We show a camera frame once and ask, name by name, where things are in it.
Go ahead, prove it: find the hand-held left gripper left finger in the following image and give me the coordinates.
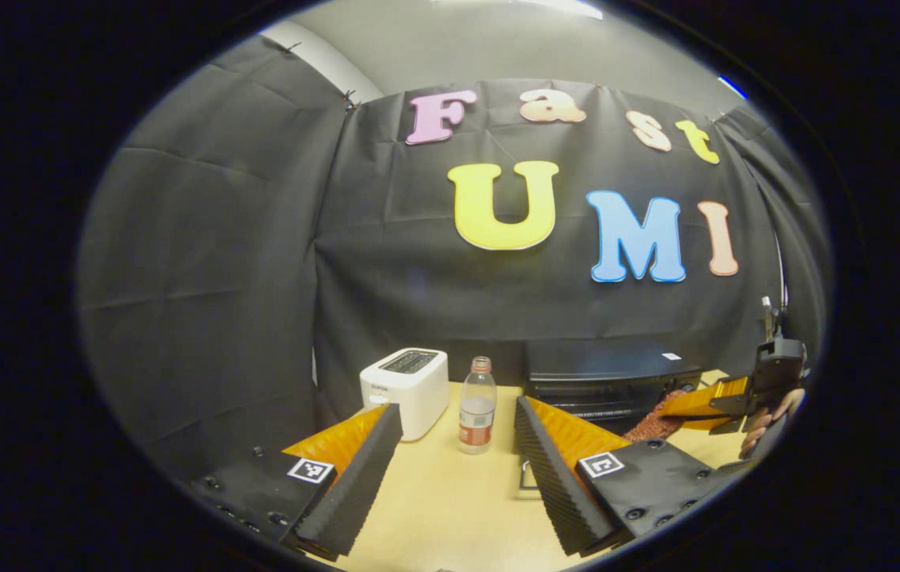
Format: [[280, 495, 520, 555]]
[[187, 403, 404, 558]]

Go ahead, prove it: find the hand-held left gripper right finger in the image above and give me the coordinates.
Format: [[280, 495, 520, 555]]
[[515, 396, 736, 557]]

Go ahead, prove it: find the black electric oven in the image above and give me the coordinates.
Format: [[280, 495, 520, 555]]
[[515, 340, 705, 501]]

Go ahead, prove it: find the clear bottle with red label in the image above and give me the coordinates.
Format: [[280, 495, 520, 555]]
[[458, 356, 498, 455]]

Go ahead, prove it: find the red meat slice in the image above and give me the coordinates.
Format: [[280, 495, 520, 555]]
[[624, 388, 690, 443]]

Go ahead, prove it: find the white toaster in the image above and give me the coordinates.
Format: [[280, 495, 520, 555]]
[[360, 347, 450, 443]]

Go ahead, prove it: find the black backdrop cloth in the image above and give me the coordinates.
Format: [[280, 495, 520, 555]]
[[76, 36, 832, 477]]

